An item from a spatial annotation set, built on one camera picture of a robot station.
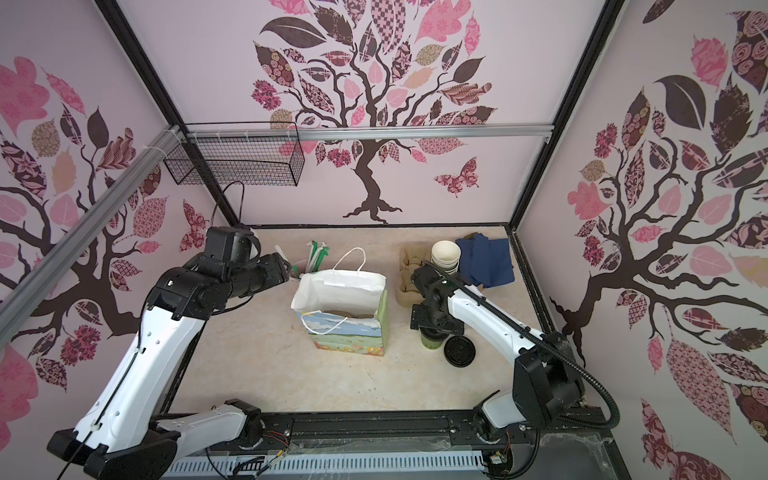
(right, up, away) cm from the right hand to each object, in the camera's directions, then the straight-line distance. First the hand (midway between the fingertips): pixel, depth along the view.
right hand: (431, 323), depth 83 cm
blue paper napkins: (+21, +17, +18) cm, 33 cm away
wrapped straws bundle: (-35, +20, +6) cm, 40 cm away
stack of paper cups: (+6, +20, +7) cm, 22 cm away
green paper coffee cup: (0, -6, 0) cm, 6 cm away
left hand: (-38, +15, -15) cm, 43 cm away
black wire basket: (-62, +53, +11) cm, 82 cm away
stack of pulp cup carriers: (-5, +19, +17) cm, 26 cm away
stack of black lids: (+9, -8, +1) cm, 12 cm away
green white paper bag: (-26, +4, +3) cm, 26 cm away
